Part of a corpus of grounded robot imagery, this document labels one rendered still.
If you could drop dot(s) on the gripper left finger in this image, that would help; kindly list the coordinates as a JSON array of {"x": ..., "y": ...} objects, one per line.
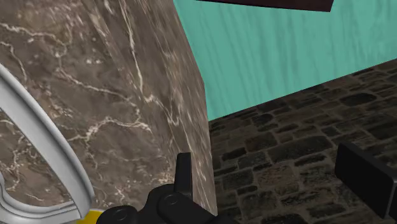
[{"x": 183, "y": 173}]

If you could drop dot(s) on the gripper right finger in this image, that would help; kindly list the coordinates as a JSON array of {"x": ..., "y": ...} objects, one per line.
[{"x": 363, "y": 176}]

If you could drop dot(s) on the yellow round object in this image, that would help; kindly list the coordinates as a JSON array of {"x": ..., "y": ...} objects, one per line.
[{"x": 90, "y": 217}]

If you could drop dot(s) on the white curved rimmed object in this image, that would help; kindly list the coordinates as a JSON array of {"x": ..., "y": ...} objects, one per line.
[{"x": 46, "y": 145}]

